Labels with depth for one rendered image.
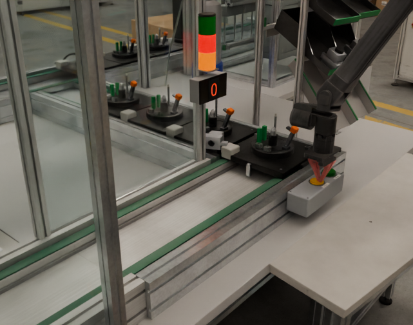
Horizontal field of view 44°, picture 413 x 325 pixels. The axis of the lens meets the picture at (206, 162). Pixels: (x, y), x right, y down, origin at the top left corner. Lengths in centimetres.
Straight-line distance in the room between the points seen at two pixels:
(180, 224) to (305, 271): 35
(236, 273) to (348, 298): 27
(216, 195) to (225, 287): 36
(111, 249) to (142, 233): 42
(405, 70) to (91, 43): 530
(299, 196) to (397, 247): 29
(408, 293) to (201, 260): 168
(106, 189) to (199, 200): 64
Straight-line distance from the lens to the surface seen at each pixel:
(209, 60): 148
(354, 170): 185
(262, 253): 137
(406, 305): 268
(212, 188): 155
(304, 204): 144
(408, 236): 153
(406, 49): 590
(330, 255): 139
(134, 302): 113
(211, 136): 166
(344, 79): 139
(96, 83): 81
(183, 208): 145
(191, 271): 121
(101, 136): 84
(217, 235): 125
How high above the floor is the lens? 166
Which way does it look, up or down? 26 degrees down
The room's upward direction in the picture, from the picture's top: straight up
